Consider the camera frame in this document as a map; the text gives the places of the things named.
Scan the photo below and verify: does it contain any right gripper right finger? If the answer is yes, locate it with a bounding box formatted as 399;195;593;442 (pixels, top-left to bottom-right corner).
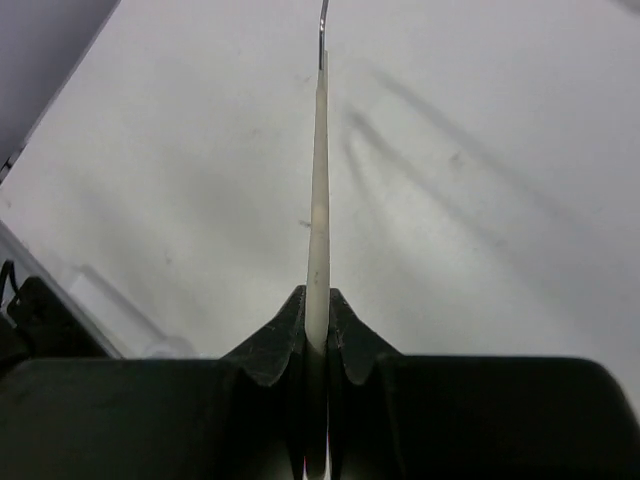
327;290;639;479

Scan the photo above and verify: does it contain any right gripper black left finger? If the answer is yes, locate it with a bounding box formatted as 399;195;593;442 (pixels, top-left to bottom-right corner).
1;287;305;479

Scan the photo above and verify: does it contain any wooden multi-bar hanger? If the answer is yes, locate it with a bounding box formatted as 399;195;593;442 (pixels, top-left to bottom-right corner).
304;1;330;479

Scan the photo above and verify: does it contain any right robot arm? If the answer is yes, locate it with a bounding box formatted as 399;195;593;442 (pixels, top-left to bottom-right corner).
1;262;639;479

